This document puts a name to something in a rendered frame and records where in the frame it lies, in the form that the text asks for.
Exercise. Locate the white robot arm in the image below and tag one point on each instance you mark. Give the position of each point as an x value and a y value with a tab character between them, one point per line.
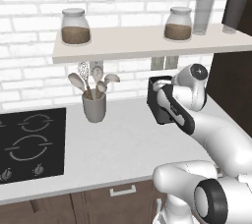
226	139

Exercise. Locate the black toaster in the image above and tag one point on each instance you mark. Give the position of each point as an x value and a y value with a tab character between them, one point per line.
155	106

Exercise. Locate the wooden spoon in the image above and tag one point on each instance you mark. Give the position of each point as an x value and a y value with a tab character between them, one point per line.
97	73
112	78
101	87
77	82

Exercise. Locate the grey utensil pot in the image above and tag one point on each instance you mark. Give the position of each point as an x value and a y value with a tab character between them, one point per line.
94	109

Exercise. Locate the glass jar with brown contents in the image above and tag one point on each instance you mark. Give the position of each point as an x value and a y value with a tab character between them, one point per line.
75	28
177	26

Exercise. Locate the black hob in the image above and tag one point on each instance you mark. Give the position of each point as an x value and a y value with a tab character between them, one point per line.
29	146

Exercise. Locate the dark tall cabinet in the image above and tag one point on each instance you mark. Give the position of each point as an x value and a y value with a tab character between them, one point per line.
233	80

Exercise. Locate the brown drawer front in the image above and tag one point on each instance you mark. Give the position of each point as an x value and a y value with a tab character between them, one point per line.
98	206

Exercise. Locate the grey hob knob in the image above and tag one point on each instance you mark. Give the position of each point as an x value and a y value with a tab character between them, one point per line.
6	174
38	169

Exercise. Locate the brown cupboard door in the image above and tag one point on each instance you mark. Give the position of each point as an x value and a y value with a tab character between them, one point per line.
36	211

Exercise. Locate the grey wall socket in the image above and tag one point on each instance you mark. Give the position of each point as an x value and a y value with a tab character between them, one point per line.
157	63
94	64
172	62

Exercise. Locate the pale wall shelf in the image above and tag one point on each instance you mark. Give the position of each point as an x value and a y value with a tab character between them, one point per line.
138	43

